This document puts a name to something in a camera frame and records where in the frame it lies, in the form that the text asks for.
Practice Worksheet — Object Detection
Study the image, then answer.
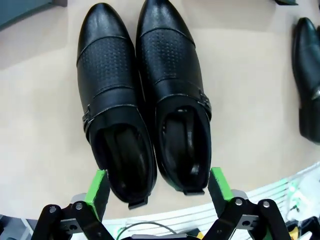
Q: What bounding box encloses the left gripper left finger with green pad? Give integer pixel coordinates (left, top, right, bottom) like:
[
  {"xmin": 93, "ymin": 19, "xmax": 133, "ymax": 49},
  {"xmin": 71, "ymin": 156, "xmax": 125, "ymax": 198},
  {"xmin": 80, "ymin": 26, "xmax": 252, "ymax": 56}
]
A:
[{"xmin": 32, "ymin": 169, "xmax": 111, "ymax": 240}]

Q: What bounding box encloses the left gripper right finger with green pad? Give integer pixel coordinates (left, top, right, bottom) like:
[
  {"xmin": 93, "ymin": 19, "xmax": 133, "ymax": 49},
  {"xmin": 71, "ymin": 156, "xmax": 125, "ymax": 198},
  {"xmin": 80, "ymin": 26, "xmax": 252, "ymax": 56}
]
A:
[{"xmin": 204, "ymin": 166, "xmax": 293, "ymax": 240}]

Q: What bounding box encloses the black leather buckle shoe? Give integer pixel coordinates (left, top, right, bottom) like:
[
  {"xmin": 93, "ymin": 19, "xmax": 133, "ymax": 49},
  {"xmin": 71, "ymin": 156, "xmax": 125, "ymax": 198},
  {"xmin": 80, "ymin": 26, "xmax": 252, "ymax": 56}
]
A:
[
  {"xmin": 74, "ymin": 2, "xmax": 158, "ymax": 210},
  {"xmin": 134, "ymin": 0, "xmax": 213, "ymax": 196}
]

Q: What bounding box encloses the white slatted grille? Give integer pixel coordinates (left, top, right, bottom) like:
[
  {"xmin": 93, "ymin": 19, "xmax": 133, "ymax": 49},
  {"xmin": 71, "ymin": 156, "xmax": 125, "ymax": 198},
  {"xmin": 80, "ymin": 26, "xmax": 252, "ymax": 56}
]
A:
[{"xmin": 102, "ymin": 162, "xmax": 320, "ymax": 240}]

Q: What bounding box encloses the black plain leather shoe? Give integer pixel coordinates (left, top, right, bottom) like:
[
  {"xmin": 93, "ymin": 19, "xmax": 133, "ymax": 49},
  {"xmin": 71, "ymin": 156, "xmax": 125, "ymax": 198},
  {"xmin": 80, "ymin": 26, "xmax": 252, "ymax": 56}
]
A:
[
  {"xmin": 273, "ymin": 0, "xmax": 300, "ymax": 6},
  {"xmin": 291, "ymin": 17, "xmax": 320, "ymax": 145}
]

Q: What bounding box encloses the grey-blue box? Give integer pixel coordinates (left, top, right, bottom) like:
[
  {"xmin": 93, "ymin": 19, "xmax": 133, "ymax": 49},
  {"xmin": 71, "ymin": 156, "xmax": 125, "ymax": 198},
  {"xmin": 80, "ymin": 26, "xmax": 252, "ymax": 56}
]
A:
[{"xmin": 0, "ymin": 0, "xmax": 68, "ymax": 31}]

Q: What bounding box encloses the thin grey cable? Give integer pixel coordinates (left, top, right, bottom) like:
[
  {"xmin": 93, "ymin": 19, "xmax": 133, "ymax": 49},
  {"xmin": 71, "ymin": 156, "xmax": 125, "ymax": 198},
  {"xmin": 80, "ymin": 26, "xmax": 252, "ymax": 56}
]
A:
[{"xmin": 115, "ymin": 221, "xmax": 177, "ymax": 240}]

